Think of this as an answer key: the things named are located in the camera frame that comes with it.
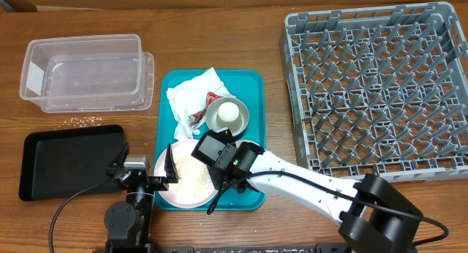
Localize red snack wrapper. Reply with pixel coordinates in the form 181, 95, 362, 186
189, 91, 221, 129

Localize white cup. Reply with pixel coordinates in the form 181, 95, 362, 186
217, 102, 240, 123

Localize grey bowl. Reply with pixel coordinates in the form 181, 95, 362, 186
205, 97, 249, 137

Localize white napkin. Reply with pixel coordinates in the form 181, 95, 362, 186
166, 67, 232, 141

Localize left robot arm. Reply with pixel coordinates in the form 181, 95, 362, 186
104, 143, 178, 253

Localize pink plate with rice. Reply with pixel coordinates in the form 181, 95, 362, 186
157, 139, 217, 209

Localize spilled rice grains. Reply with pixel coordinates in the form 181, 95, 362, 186
58, 116, 103, 129

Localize black tray bin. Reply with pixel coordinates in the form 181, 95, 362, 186
18, 124, 128, 201

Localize teal plastic tray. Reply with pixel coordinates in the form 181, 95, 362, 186
155, 69, 266, 211

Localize clear plastic bin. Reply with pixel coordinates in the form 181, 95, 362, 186
19, 34, 155, 113

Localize grey dish rack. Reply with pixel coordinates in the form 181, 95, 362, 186
279, 1, 467, 181

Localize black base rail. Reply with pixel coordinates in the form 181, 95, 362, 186
94, 243, 352, 253

